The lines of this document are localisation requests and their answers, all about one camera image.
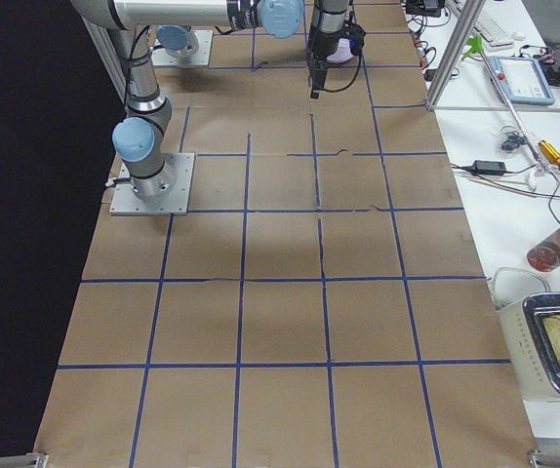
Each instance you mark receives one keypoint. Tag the lavender plate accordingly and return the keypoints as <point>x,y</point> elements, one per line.
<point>343,53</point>

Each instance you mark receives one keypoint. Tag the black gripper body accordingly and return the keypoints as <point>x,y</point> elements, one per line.
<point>321,48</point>

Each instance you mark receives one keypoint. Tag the teach pendant tablet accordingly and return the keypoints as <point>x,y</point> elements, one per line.
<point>522,80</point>

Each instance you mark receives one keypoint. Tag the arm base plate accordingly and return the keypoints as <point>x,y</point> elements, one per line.
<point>198,57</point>
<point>164,194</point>

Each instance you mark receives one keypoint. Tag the yellow tool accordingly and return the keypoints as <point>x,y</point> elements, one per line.
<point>550,153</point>

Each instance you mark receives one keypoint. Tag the white toaster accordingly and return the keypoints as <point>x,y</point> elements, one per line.
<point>531,354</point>

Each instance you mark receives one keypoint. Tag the green grabber stick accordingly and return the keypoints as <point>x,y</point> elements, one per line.
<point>543,164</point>

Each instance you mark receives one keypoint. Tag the aluminium frame post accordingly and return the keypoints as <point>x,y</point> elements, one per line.
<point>465,23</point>

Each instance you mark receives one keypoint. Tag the black power adapter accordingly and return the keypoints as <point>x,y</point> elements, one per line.
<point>488,168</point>

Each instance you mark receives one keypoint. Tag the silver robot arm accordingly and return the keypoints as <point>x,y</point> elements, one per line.
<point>179,41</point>
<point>148,111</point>

